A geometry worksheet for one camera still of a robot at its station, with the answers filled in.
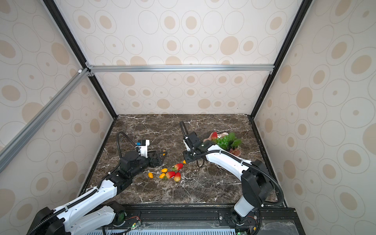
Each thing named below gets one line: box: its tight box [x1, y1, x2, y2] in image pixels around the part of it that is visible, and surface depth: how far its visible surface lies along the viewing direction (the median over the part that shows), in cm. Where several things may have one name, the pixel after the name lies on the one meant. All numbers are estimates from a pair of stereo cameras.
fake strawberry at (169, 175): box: [163, 171, 176, 181], surface depth 89 cm
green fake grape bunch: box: [215, 132, 242, 150], surface depth 97 cm
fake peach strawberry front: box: [174, 172, 182, 183], surface depth 88 cm
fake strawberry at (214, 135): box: [211, 131, 218, 141], surface depth 101 cm
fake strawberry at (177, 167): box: [172, 163, 184, 172], surface depth 91 cm
